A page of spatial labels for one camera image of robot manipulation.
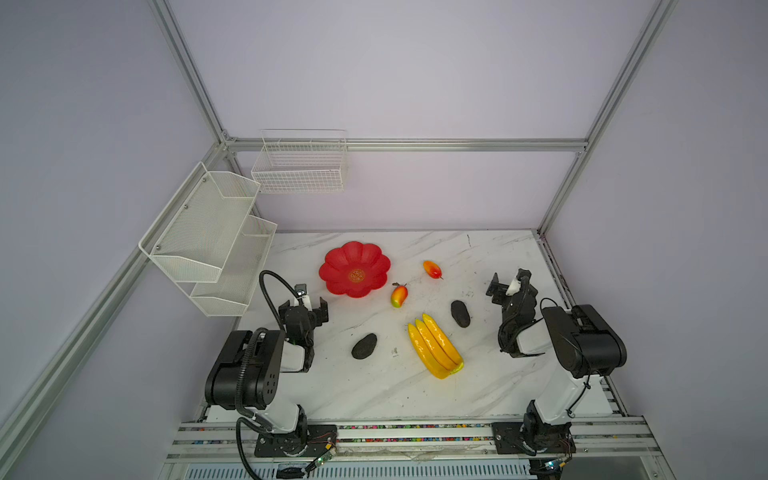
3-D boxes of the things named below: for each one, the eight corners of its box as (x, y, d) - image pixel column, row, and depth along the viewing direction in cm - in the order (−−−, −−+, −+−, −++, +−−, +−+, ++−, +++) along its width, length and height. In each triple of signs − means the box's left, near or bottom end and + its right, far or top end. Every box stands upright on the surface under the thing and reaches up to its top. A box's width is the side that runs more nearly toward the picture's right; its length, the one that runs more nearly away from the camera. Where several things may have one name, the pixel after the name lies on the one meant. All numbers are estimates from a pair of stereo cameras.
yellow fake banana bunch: (439, 384, 84) (441, 378, 80) (404, 334, 94) (404, 326, 90) (462, 368, 87) (466, 361, 83) (426, 321, 97) (427, 312, 93)
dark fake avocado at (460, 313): (453, 327, 96) (454, 322, 93) (450, 305, 101) (451, 300, 98) (469, 327, 96) (471, 322, 93) (465, 305, 101) (467, 300, 98)
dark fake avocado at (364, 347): (350, 354, 89) (348, 350, 87) (370, 334, 94) (369, 329, 91) (361, 364, 87) (360, 360, 85) (380, 343, 92) (380, 338, 89)
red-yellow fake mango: (391, 308, 100) (391, 303, 97) (391, 287, 105) (391, 282, 103) (408, 308, 100) (408, 303, 97) (407, 287, 105) (408, 282, 103)
